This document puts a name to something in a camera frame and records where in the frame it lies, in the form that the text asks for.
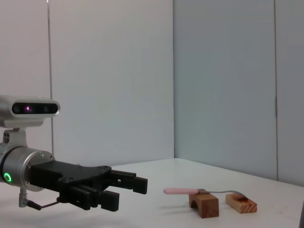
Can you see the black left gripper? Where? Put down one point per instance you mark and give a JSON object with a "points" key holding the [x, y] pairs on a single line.
{"points": [[54, 174]]}

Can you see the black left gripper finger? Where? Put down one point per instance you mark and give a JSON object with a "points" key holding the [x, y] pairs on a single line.
{"points": [[139, 186]]}

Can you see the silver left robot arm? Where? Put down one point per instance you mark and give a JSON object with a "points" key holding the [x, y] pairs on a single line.
{"points": [[21, 166]]}

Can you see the dark arched wooden block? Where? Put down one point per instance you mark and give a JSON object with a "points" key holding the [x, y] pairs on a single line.
{"points": [[206, 204]]}

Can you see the light stained wooden block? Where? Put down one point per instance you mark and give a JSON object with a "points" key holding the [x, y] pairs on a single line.
{"points": [[240, 205]]}

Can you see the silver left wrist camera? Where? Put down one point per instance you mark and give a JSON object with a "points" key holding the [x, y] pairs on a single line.
{"points": [[35, 109]]}

